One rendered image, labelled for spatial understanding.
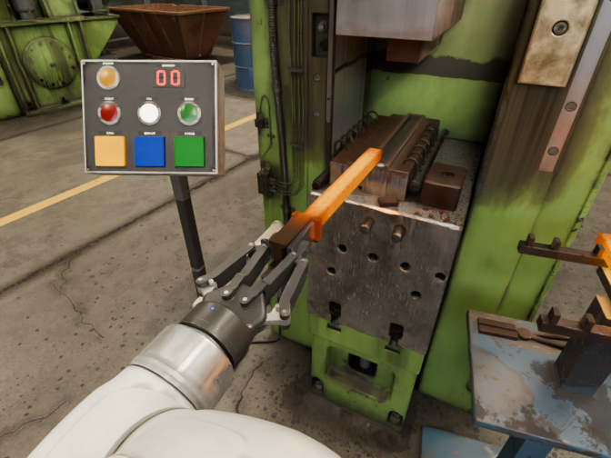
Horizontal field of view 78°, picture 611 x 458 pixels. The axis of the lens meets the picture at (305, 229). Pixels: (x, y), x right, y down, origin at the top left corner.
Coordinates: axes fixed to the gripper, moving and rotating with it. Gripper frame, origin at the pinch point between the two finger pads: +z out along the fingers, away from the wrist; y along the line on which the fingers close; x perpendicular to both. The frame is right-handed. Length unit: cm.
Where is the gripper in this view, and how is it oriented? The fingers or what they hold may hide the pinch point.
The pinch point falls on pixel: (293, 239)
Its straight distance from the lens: 53.7
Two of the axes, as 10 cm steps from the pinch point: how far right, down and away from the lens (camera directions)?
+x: -0.2, -8.0, -6.0
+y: 9.0, 2.5, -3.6
